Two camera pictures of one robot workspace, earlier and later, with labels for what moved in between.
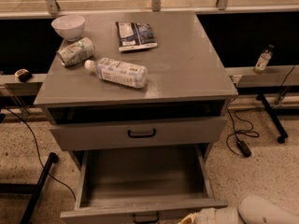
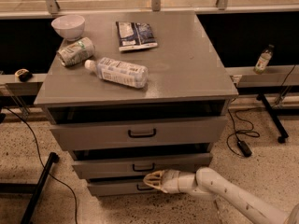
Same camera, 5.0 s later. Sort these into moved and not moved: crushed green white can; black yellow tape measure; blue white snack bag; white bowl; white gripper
Moved: white gripper
Not moved: black yellow tape measure; blue white snack bag; crushed green white can; white bowl
